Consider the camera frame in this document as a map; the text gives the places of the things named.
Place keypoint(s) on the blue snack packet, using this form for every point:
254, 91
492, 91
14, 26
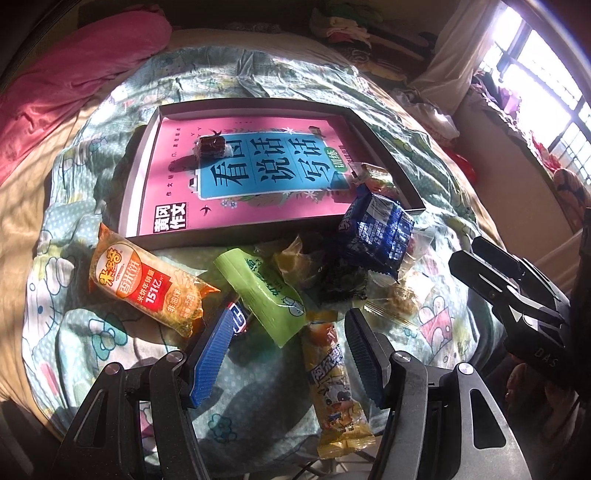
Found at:
376, 235

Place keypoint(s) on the orange green wrapped candy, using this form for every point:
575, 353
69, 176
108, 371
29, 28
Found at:
379, 177

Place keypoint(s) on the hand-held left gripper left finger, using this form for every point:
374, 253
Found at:
213, 350

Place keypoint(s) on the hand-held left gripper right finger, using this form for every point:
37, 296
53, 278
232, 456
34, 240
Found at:
364, 360

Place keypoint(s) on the light green snack packet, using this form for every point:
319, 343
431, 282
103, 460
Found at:
265, 290

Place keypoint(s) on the beige bed sheet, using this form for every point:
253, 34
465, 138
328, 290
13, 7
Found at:
27, 230

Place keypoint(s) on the patterned cushion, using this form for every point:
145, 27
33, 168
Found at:
570, 198

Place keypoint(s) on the shallow black box tray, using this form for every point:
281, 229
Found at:
207, 236

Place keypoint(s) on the pile of clothes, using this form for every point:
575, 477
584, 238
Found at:
360, 41

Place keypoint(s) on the dark green patterned packet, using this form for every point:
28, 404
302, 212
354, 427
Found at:
344, 279

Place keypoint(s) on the pink pillow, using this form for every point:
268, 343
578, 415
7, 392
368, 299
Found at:
69, 69

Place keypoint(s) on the brown wrapped cake snack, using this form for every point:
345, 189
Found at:
210, 144

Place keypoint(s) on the brown chocolate bar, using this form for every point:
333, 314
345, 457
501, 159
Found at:
238, 318

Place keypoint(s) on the pink book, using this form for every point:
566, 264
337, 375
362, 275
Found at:
175, 152

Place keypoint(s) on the white curtain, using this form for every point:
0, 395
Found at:
457, 50

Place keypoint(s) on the clear pastry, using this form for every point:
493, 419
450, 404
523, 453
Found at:
399, 297

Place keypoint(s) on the orange rice cracker packet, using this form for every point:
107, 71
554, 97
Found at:
147, 286

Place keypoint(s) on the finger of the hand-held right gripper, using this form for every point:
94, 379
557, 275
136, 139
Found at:
480, 277
503, 261

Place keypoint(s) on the cartoon printed blanket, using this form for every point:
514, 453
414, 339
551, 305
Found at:
92, 332

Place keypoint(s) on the yellow clear wrapped candy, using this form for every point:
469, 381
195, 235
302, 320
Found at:
295, 261

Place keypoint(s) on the yellow cartoon snack packet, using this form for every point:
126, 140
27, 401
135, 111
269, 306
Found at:
330, 383

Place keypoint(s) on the barred window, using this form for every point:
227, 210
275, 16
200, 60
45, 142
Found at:
545, 69

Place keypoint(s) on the person's right hand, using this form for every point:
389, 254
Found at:
524, 387

